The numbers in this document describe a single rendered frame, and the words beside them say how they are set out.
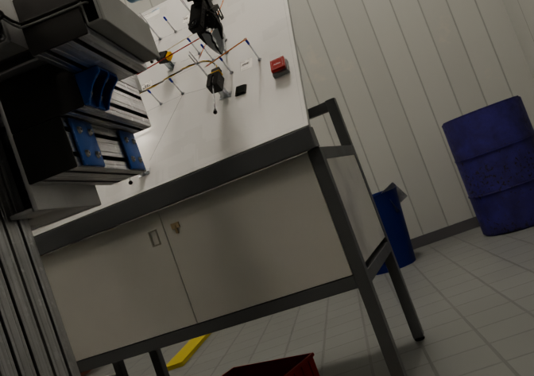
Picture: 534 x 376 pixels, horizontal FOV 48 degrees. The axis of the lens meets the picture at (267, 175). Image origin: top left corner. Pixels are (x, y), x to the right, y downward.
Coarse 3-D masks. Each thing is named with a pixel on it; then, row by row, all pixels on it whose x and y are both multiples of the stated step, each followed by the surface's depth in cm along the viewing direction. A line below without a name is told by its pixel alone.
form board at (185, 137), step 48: (240, 0) 232; (192, 48) 229; (240, 48) 215; (288, 48) 202; (144, 96) 227; (192, 96) 213; (240, 96) 200; (288, 96) 189; (144, 144) 211; (192, 144) 198; (240, 144) 188; (144, 192) 197
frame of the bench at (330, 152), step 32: (320, 160) 181; (352, 256) 180; (384, 256) 214; (320, 288) 183; (352, 288) 180; (224, 320) 194; (384, 320) 178; (416, 320) 230; (128, 352) 206; (160, 352) 269; (384, 352) 178
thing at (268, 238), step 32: (288, 160) 184; (224, 192) 191; (256, 192) 188; (288, 192) 185; (320, 192) 182; (192, 224) 195; (224, 224) 192; (256, 224) 189; (288, 224) 185; (320, 224) 182; (192, 256) 196; (224, 256) 193; (256, 256) 189; (288, 256) 186; (320, 256) 183; (192, 288) 197; (224, 288) 193; (256, 288) 190; (288, 288) 186
